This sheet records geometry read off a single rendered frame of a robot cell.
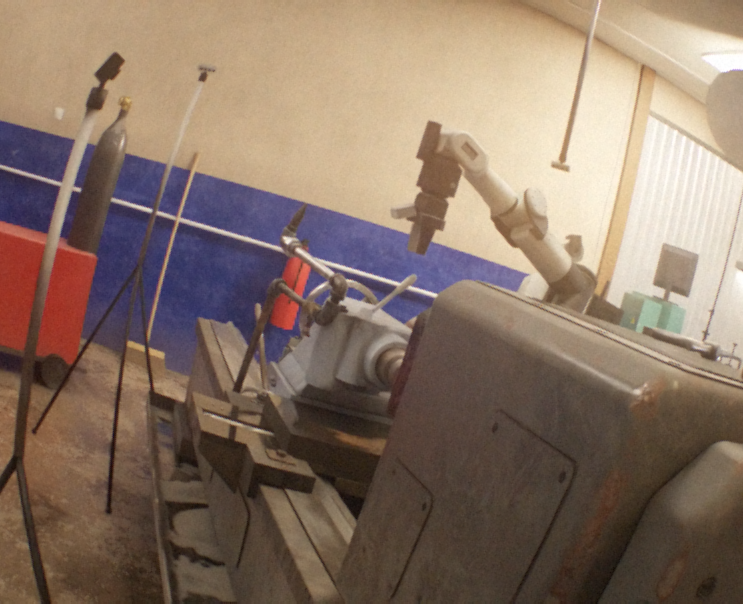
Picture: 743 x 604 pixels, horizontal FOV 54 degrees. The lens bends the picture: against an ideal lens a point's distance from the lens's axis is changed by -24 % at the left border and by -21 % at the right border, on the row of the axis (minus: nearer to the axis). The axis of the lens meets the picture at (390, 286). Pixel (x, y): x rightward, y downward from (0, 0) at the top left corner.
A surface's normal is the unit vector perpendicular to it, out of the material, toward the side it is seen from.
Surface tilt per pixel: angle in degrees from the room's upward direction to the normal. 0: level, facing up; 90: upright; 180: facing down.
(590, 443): 90
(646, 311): 90
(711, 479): 47
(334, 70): 90
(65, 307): 90
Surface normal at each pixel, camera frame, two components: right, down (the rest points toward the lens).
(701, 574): 0.27, 0.15
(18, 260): 0.57, 0.23
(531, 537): -0.91, -0.27
